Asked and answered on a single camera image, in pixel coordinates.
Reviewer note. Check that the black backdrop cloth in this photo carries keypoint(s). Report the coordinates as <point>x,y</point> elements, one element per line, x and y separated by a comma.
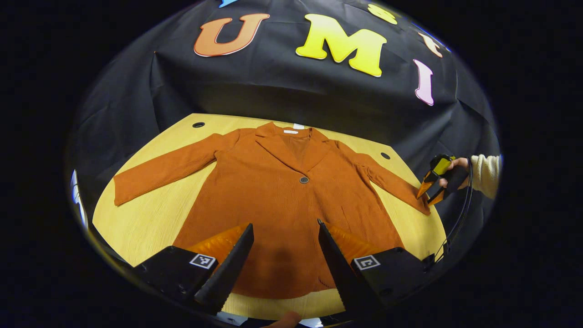
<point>273,91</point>

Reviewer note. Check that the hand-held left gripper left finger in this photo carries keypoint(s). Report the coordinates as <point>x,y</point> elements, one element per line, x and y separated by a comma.
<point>230,273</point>

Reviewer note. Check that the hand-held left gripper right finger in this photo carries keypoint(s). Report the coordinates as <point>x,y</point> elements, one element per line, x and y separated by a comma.
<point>339,269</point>

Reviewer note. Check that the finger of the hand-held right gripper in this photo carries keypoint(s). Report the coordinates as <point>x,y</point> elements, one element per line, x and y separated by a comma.
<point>438,196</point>
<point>438,166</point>

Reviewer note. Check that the orange button jacket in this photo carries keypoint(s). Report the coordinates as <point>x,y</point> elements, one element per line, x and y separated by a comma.
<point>273,205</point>

